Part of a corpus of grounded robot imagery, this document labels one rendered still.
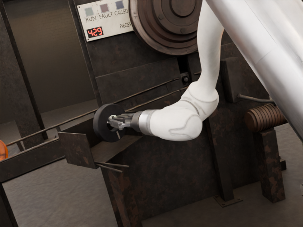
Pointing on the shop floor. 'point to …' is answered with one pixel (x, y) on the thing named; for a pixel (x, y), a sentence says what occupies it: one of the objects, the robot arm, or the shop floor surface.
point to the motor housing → (267, 148)
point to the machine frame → (121, 79)
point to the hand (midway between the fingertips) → (110, 119)
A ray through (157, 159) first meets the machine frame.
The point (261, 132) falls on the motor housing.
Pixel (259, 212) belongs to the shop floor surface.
